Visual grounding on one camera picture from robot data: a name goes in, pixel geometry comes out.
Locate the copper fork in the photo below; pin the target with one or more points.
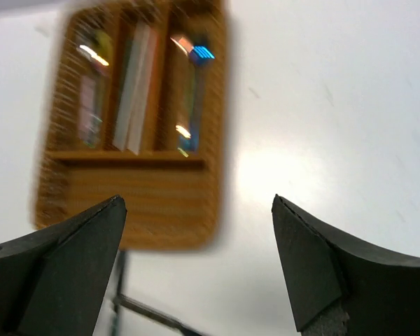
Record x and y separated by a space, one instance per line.
183 43

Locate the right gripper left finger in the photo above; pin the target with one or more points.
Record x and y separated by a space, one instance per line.
53 281

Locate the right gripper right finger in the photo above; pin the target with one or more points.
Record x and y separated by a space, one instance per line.
339 284

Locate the blue fork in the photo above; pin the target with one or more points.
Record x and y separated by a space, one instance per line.
199 58

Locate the dark handled knife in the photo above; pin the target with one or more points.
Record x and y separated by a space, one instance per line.
154 315

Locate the long orange chopstick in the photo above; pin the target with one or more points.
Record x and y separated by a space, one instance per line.
154 91

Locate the teal chopstick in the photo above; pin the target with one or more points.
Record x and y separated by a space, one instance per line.
124 65

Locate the green handled knife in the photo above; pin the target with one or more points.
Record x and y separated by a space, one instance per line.
120 266

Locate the wicker cutlery tray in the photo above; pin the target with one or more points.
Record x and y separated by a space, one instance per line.
172 201

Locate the gold rainbow spoon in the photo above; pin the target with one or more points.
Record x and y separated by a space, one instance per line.
102 50

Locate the green rainbow fork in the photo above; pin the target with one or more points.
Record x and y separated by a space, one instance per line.
184 118

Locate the pink handled silver spoon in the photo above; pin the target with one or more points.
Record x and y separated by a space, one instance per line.
89 118

